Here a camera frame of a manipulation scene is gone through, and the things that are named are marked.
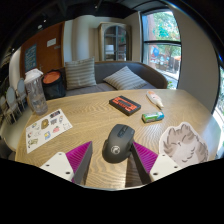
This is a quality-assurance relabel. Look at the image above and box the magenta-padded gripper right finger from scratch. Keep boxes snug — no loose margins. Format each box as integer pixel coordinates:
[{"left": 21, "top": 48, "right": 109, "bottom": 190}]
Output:
[{"left": 130, "top": 141, "right": 183, "bottom": 186}]

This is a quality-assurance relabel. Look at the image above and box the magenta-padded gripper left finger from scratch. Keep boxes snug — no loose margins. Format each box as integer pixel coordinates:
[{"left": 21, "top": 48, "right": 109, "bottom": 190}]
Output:
[{"left": 39, "top": 140, "right": 93, "bottom": 185}]

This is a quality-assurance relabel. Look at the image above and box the dark grey computer mouse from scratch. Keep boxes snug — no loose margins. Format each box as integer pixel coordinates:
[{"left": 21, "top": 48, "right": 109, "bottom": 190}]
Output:
[{"left": 101, "top": 123, "right": 136, "bottom": 164}]

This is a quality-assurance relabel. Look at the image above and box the cat-shaped mouse pad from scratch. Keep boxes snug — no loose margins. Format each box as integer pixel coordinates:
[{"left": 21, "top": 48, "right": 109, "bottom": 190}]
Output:
[{"left": 158, "top": 121, "right": 210, "bottom": 169}]

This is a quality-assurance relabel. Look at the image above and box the white sticker sheet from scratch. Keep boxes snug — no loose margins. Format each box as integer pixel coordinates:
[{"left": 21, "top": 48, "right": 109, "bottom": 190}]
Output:
[{"left": 25, "top": 108, "right": 74, "bottom": 155}]

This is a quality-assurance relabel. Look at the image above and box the white tube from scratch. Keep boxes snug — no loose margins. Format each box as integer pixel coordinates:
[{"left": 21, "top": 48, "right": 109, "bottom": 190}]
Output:
[{"left": 145, "top": 90, "right": 165, "bottom": 110}]

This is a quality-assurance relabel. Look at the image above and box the black box with red print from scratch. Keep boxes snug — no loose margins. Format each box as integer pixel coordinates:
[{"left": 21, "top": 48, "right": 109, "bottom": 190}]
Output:
[{"left": 108, "top": 95, "right": 142, "bottom": 117}]

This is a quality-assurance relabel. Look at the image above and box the clear shaker bottle white lid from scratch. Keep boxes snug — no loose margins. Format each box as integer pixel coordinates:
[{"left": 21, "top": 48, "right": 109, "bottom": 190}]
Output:
[{"left": 23, "top": 68, "right": 49, "bottom": 116}]

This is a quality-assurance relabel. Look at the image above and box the black-framed side window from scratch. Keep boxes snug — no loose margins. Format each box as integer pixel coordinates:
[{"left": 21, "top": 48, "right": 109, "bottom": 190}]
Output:
[{"left": 213, "top": 66, "right": 224, "bottom": 158}]

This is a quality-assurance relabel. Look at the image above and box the group of white chairs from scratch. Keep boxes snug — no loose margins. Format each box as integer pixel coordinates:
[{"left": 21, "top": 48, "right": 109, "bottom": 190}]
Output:
[{"left": 0, "top": 78, "right": 29, "bottom": 124}]

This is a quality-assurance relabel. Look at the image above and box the black bag with orange top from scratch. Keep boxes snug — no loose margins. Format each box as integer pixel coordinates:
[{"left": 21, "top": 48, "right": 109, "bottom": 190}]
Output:
[{"left": 41, "top": 68, "right": 68, "bottom": 101}]

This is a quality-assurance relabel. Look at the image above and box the striped square cushion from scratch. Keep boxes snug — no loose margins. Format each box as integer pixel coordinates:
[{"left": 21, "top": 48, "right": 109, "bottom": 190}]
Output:
[{"left": 64, "top": 57, "right": 98, "bottom": 91}]

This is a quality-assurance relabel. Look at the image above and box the striped cushion with white stripes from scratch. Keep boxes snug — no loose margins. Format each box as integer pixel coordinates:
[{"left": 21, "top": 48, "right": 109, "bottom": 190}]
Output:
[{"left": 102, "top": 65, "right": 148, "bottom": 91}]

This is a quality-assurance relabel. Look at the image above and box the grey curved sofa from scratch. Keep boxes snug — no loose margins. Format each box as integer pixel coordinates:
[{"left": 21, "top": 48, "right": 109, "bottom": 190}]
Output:
[{"left": 61, "top": 60, "right": 169, "bottom": 98}]

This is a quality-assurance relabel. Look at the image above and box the brown wooden door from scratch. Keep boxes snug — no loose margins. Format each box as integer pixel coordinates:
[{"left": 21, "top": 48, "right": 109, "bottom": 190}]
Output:
[{"left": 19, "top": 21, "right": 66, "bottom": 81}]

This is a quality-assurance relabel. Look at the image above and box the blue poster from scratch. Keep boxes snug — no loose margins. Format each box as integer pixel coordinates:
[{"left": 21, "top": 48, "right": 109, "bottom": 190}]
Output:
[{"left": 23, "top": 43, "right": 38, "bottom": 73}]

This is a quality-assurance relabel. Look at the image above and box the white paper sign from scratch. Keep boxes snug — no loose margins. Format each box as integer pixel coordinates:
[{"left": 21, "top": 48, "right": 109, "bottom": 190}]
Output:
[{"left": 46, "top": 37, "right": 57, "bottom": 48}]

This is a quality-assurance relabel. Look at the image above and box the glass-door cabinet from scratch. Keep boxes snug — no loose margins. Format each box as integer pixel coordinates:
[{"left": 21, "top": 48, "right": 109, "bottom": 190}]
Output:
[{"left": 97, "top": 22, "right": 133, "bottom": 63}]

